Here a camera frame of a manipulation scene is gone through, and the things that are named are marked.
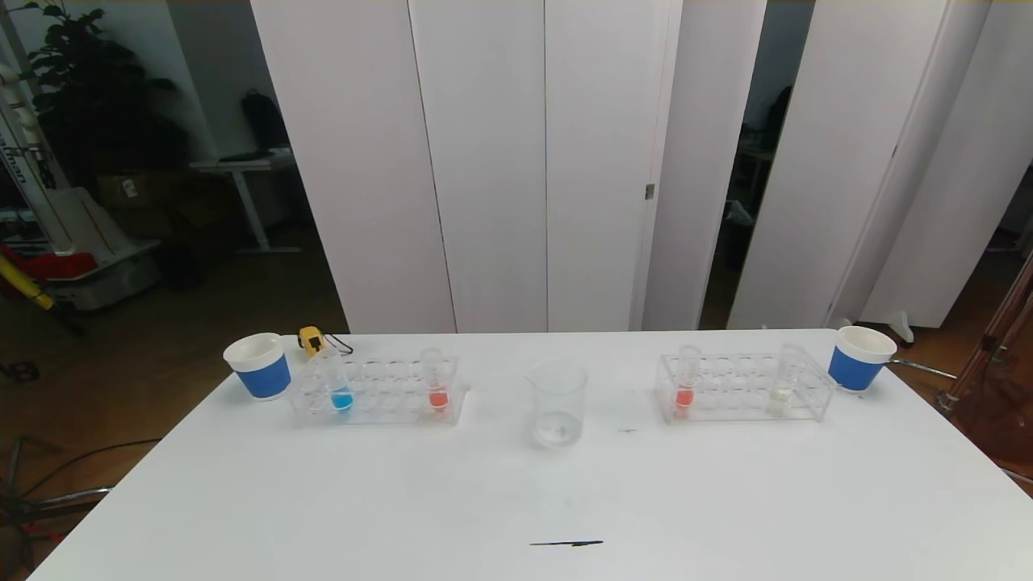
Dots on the red flat object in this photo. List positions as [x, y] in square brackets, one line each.
[56, 265]

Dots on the black backpack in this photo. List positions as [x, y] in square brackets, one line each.
[262, 121]

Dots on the brown metal tripod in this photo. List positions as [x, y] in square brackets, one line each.
[997, 355]

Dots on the chrome metal leg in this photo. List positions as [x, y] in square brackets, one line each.
[924, 369]

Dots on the grey metal chair base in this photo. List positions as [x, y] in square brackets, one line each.
[48, 502]

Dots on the dark green potted plant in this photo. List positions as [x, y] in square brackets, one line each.
[89, 97]

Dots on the white banner stand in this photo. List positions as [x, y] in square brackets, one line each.
[24, 161]

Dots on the clear plastic beaker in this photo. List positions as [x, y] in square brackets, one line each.
[557, 403]

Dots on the test tube with whitish liquid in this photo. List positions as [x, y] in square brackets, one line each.
[781, 395]

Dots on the white folding screen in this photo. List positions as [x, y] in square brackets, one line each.
[847, 161]
[484, 161]

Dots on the blue white paper cup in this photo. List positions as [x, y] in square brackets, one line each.
[262, 375]
[855, 367]

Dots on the test tube with blue liquid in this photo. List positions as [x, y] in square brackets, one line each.
[340, 399]

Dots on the brown cardboard box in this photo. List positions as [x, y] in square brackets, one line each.
[137, 202]

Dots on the thin black stick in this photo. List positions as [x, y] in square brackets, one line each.
[565, 543]

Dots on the white standing desk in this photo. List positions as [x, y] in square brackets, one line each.
[242, 164]

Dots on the grey platform base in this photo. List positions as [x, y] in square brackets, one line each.
[113, 278]

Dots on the clear acrylic test tube rack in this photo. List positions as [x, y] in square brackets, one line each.
[387, 397]
[730, 389]

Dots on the yellow black tool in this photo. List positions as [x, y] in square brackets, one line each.
[28, 289]

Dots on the test tube with red liquid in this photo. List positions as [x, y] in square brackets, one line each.
[437, 398]

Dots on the clear conical plastic test tube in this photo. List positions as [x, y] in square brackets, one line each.
[684, 397]

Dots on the yellow tape measure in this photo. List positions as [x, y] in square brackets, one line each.
[310, 339]

